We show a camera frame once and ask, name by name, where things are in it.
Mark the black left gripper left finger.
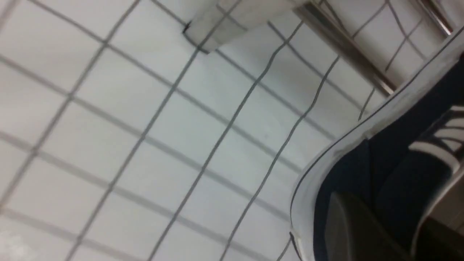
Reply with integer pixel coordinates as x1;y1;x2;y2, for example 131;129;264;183
324;192;413;261

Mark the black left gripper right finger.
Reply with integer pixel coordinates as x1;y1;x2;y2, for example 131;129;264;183
411;217;464;261

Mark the navy canvas sneaker white sole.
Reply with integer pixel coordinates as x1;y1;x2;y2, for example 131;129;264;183
290;28;463;261

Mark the silver metal shoe rack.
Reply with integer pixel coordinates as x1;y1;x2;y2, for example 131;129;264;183
181;0;455;96

